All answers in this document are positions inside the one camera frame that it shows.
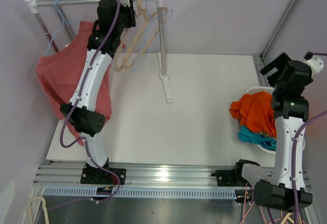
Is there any light blue wire hanger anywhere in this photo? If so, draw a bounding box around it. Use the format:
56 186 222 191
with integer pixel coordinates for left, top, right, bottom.
132 0 159 72
45 0 82 55

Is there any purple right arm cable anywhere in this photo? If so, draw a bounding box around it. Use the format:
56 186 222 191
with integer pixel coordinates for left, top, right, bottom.
265 51 327 224

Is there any white plastic laundry basket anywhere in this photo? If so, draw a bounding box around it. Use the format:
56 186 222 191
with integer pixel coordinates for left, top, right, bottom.
241 86 306 154

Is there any orange t shirt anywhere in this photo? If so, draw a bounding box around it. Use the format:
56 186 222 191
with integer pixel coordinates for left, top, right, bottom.
229 92 276 138

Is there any metal clothes rack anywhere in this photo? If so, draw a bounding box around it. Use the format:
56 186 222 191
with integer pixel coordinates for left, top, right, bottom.
23 0 173 103

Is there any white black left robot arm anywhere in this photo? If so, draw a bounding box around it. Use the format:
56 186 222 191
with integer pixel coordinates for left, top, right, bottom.
60 0 136 185

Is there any beige wooden hanger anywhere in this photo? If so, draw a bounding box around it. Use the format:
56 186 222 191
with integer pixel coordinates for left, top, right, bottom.
115 0 159 72
113 29 137 73

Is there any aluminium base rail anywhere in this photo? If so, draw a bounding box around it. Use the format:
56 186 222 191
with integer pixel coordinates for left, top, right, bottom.
32 160 312 190

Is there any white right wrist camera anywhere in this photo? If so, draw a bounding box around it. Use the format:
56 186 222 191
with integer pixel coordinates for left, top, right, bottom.
304 51 326 76

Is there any pink wire hanger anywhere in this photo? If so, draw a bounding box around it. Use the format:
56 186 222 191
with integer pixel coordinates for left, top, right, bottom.
239 180 287 224

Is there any beige hanger on floor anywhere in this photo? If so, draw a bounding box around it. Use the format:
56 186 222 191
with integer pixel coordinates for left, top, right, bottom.
27 196 50 224

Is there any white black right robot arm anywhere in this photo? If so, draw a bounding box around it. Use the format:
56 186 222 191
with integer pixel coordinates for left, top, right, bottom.
232 52 313 212

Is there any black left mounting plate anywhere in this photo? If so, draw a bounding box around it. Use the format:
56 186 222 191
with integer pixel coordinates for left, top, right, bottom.
80 167 127 185

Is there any black mounting plate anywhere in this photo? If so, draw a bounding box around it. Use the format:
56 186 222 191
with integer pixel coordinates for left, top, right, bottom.
80 167 127 185
211 169 247 187

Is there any teal t shirt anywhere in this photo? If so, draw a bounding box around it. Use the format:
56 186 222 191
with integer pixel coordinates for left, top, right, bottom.
238 126 276 151

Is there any white slotted cable duct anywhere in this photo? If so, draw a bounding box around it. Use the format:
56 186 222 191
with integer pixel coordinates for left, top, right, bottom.
43 186 237 199

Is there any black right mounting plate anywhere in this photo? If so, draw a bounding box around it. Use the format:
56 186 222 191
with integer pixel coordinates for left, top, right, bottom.
211 169 247 187

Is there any pink t shirt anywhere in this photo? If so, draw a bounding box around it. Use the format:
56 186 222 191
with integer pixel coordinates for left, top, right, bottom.
34 20 113 147

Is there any wooden hanger on floor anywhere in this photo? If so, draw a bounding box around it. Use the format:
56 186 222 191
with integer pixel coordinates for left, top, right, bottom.
281 213 295 224

